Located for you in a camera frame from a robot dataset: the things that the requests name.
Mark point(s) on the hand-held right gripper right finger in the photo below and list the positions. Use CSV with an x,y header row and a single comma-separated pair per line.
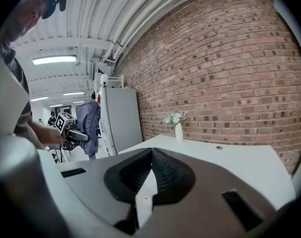
x,y
202,219

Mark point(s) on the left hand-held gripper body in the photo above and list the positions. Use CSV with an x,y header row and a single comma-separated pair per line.
x,y
64,120

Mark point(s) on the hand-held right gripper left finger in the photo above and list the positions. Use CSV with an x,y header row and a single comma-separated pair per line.
x,y
90,182

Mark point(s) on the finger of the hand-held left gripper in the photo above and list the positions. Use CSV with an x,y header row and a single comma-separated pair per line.
x,y
78,135

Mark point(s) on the blue-grey cloth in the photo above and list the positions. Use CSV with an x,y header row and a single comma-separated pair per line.
x,y
89,118

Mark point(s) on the person's left forearm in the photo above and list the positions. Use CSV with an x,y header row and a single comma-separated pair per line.
x,y
44,133

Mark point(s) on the white desk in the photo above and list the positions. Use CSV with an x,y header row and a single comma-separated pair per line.
x,y
239,162

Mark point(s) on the narrow ceiling light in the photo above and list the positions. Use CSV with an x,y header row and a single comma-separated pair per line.
x,y
39,99
74,93

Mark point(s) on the red fridge sticker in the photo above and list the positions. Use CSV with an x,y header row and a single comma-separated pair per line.
x,y
98,99

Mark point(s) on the person's dark grey shirt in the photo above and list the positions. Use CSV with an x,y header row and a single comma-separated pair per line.
x,y
25,113

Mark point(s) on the grey refrigerator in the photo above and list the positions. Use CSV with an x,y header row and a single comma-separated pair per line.
x,y
123,118

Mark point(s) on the white table lamp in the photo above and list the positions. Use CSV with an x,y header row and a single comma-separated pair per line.
x,y
104,78

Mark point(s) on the wide ceiling light panel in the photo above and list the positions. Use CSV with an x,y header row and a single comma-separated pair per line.
x,y
54,59

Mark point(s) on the white vase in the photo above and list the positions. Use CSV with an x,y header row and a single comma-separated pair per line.
x,y
179,133

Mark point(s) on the pale artificial flowers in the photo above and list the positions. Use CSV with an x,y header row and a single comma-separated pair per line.
x,y
175,118

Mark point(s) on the person's head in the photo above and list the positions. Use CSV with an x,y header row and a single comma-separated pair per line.
x,y
23,16

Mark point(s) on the black cap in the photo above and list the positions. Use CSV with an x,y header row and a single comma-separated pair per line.
x,y
47,1

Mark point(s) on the bundle of white ceiling pipes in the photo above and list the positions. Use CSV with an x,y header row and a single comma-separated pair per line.
x,y
140,18

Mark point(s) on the black head-worn camera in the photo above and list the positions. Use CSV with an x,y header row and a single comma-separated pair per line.
x,y
62,0

